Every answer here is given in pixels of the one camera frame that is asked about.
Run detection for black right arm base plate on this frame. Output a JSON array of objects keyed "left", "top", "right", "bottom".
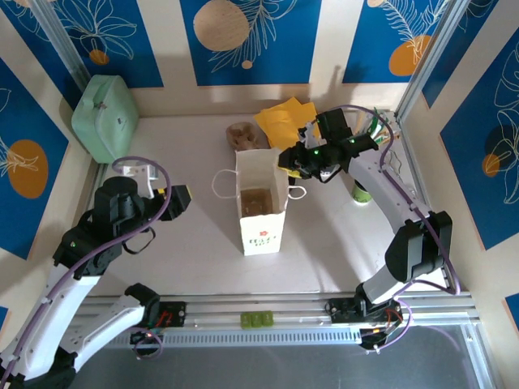
[{"left": 328, "top": 297, "right": 403, "bottom": 325}]

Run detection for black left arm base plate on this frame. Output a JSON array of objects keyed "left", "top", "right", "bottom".
[{"left": 152, "top": 301, "right": 188, "bottom": 329}]

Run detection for aluminium frame post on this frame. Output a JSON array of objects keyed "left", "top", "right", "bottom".
[
  {"left": 30, "top": 0, "right": 92, "bottom": 84},
  {"left": 395, "top": 0, "right": 463, "bottom": 122}
]

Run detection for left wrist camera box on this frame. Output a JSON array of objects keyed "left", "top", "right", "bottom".
[{"left": 120, "top": 163, "right": 160, "bottom": 200}]

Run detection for stack of yellow napkins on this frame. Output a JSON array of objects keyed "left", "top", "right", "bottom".
[{"left": 254, "top": 96, "right": 321, "bottom": 149}]

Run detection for green coffee cup black lid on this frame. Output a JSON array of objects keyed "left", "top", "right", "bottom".
[{"left": 350, "top": 180, "right": 373, "bottom": 206}]

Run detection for clear plastic tongs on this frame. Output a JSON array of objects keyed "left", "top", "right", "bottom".
[{"left": 384, "top": 147, "right": 419, "bottom": 203}]

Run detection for black controller board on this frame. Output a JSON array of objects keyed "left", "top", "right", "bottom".
[
  {"left": 129, "top": 327, "right": 164, "bottom": 360},
  {"left": 358, "top": 326, "right": 392, "bottom": 354}
]

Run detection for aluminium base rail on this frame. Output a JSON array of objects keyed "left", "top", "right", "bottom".
[{"left": 72, "top": 291, "right": 482, "bottom": 336}]

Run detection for stack of pulp cup carriers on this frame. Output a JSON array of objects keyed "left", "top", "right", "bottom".
[{"left": 225, "top": 122, "right": 261, "bottom": 152}]

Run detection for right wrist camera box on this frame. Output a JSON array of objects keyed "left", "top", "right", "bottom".
[{"left": 298, "top": 120, "right": 325, "bottom": 147}]

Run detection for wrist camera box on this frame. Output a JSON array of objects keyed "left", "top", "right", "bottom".
[
  {"left": 120, "top": 163, "right": 160, "bottom": 200},
  {"left": 298, "top": 120, "right": 325, "bottom": 147}
]

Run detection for mint green carry case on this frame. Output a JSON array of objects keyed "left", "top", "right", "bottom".
[{"left": 71, "top": 75, "right": 139, "bottom": 165}]

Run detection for slotted grey cable duct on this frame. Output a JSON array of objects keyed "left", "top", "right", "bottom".
[{"left": 109, "top": 327, "right": 364, "bottom": 350}]

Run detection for brown pulp cup carrier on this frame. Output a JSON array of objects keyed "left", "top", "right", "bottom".
[{"left": 241, "top": 186, "right": 275, "bottom": 216}]

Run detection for white printed paper bag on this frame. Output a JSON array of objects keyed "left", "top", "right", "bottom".
[{"left": 211, "top": 147, "right": 308, "bottom": 257}]

